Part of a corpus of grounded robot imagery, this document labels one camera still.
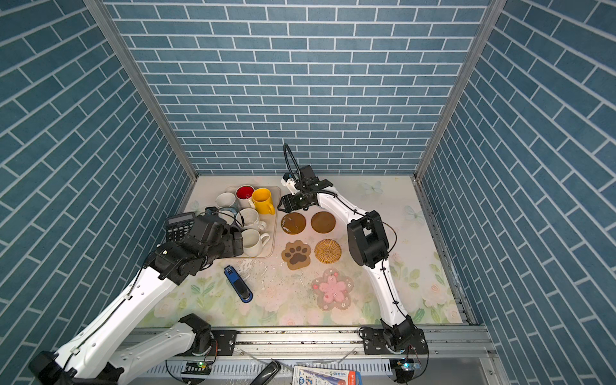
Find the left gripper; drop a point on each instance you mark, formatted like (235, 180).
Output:
(231, 249)

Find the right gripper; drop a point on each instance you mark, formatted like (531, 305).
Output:
(287, 201)

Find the dark brown wooden coaster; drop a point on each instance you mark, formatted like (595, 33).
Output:
(323, 222)

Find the glossy brown scratched coaster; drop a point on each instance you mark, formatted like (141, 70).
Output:
(293, 223)

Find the yellow mug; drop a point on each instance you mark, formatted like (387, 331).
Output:
(263, 201)

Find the beige tray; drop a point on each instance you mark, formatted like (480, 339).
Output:
(270, 220)

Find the rattan round coaster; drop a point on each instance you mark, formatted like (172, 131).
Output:
(328, 251)

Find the cork paw coaster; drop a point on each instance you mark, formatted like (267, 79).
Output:
(296, 255)

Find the pink flower coaster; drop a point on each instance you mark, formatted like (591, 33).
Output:
(333, 290)

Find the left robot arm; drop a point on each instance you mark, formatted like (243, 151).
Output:
(94, 355)

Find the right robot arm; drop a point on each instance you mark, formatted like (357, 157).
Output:
(367, 241)

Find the white mug lavender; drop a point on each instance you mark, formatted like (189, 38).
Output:
(228, 214)

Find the black calculator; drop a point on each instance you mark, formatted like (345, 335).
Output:
(176, 227)

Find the white mug blue base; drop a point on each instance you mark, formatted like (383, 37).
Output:
(227, 200)

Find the red interior mug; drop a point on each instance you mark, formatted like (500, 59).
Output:
(244, 196)

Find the left circuit board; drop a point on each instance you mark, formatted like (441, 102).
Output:
(197, 368)

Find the circuit board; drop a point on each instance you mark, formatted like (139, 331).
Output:
(197, 368)
(407, 366)

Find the printed packet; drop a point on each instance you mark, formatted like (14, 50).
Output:
(321, 376)

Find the right circuit board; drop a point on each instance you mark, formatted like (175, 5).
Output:
(407, 366)

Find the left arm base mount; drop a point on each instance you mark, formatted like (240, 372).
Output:
(216, 342)

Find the black remote handle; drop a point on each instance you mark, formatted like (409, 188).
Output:
(267, 373)

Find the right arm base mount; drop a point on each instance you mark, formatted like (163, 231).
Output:
(379, 341)

